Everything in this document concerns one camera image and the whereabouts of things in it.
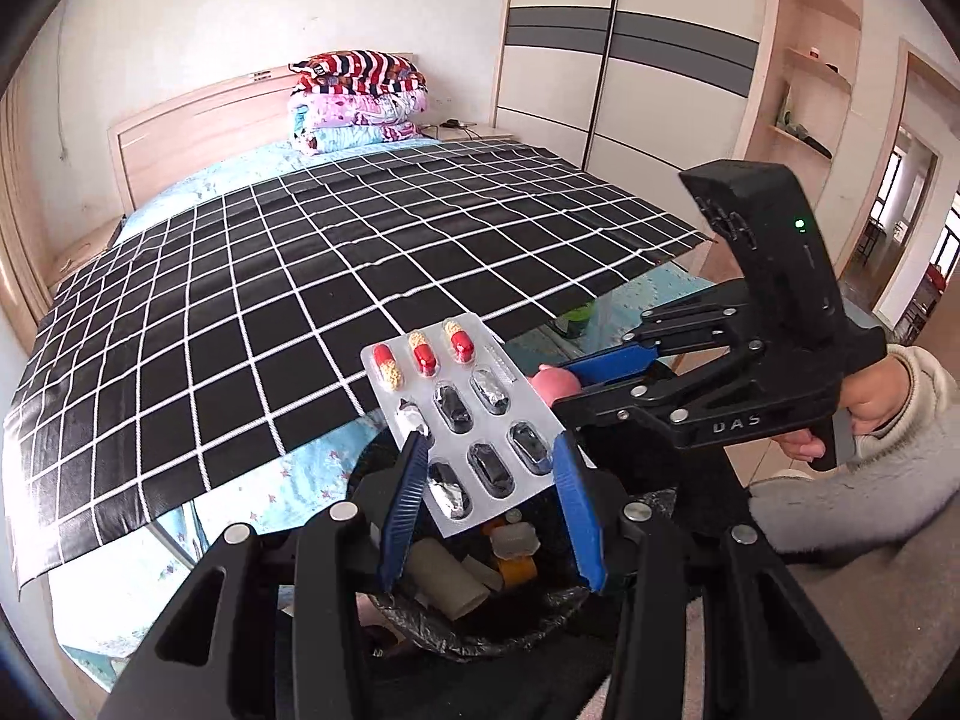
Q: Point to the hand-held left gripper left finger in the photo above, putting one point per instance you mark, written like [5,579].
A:
[405,510]

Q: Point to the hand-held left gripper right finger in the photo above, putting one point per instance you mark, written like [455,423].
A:
[581,525]

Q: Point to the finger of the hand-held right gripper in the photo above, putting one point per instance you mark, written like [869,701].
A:
[622,401]
[607,364]

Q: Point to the clear plastic lid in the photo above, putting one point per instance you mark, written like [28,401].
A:
[516,540]

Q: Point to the cardboard tube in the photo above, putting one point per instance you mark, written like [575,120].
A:
[442,577]

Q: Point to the silver pill blister pack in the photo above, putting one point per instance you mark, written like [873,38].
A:
[480,420]

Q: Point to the bin with black bag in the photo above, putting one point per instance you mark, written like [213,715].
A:
[480,630]

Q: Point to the person's right forearm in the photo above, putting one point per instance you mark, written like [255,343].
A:
[900,495]

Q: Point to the person's right hand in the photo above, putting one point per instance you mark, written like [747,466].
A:
[870,394]

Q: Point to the green jar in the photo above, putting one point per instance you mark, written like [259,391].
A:
[574,322]

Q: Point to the small dark object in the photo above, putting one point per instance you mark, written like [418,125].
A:
[806,136]

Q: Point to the sliding door wardrobe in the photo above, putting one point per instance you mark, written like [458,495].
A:
[675,90]

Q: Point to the wooden shelf unit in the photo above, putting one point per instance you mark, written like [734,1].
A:
[814,30]

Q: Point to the black white checkered sheet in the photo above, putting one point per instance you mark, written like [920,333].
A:
[300,277]

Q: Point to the wooden nightstand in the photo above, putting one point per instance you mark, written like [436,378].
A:
[484,135]
[82,255]

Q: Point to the light blue folded quilt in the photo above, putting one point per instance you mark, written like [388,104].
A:
[345,139]

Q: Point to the pink folded quilt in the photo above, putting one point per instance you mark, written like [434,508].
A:
[352,111]

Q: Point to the striped folded quilt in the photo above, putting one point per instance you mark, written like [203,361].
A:
[360,71]

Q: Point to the wooden bed headboard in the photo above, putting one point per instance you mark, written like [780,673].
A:
[202,112]

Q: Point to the wooden door frame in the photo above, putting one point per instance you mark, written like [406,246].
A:
[881,165]

